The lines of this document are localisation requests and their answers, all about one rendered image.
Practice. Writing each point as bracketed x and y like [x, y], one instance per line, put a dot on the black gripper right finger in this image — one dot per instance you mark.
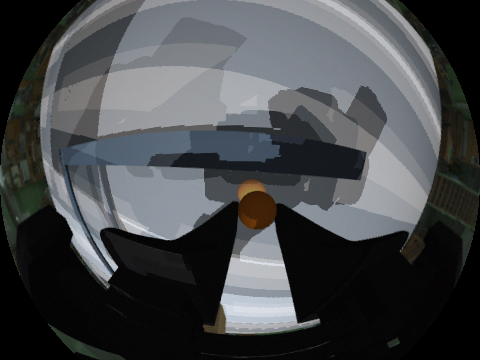
[321, 264]

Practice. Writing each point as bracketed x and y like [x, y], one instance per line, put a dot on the dark brown ball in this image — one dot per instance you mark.
[257, 210]

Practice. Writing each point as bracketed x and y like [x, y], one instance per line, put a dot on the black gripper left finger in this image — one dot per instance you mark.
[197, 262]

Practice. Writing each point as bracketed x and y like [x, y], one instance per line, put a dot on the translucent orange ball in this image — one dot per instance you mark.
[250, 185]

